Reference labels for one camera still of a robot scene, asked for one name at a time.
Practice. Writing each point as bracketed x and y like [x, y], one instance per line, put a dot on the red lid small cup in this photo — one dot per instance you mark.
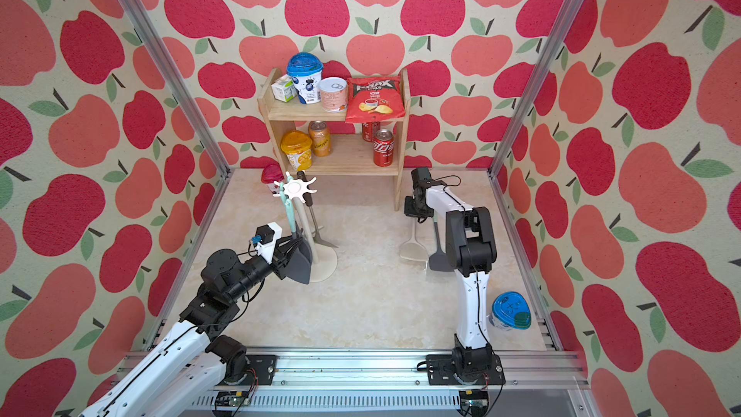
[272, 177]

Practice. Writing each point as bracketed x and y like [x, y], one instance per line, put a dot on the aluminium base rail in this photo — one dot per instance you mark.
[324, 380]

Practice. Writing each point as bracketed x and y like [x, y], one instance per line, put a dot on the orange soda can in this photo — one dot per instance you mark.
[321, 138]

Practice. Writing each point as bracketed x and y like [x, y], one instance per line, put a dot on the aluminium frame post left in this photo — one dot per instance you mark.
[168, 68]

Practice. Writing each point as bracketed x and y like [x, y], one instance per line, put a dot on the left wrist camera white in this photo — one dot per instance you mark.
[265, 240]

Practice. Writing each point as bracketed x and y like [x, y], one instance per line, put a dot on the pink tin can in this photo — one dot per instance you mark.
[334, 94]

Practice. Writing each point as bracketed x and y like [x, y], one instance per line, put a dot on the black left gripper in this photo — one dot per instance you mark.
[280, 261]

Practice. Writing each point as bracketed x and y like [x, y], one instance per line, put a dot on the grey spatula green handle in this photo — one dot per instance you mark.
[297, 230]

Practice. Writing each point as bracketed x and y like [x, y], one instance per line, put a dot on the red cola can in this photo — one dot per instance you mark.
[384, 145]
[369, 131]

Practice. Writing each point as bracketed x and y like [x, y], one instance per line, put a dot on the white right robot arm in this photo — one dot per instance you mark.
[469, 252]

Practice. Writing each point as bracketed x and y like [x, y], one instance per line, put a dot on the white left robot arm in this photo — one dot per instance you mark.
[196, 355]

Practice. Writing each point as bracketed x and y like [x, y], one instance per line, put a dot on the wooden two-tier shelf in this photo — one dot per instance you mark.
[351, 155]

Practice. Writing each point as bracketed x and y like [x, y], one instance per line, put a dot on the small white green carton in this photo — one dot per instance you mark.
[283, 89]

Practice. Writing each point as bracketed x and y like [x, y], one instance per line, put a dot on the red cola can back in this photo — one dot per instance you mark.
[369, 131]

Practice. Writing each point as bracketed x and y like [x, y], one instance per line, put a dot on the red chips bag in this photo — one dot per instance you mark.
[375, 99]

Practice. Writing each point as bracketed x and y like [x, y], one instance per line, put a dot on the aluminium frame post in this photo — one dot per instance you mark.
[553, 45]
[168, 68]

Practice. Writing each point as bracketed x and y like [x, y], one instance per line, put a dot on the cream spoon green handle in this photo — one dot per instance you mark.
[412, 250]

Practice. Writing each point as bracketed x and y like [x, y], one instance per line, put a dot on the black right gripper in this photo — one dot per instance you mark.
[410, 210]

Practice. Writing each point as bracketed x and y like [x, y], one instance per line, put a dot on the yellow mango cup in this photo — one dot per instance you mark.
[298, 148]

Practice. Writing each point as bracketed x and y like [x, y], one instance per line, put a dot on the blue lid yogurt cup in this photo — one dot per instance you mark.
[305, 70]

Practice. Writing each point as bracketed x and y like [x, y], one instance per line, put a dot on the blue lid cup on floor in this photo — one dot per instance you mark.
[510, 311]

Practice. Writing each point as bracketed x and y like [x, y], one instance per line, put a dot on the grey turner green handle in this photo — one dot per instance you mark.
[438, 260]

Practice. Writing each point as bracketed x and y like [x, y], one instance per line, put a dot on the red cola can front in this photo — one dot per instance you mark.
[384, 145]

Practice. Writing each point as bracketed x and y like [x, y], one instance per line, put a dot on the aluminium frame post right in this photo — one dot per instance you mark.
[553, 45]

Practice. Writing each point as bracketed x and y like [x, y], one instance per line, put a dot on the white utensil rack stand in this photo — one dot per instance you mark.
[325, 258]

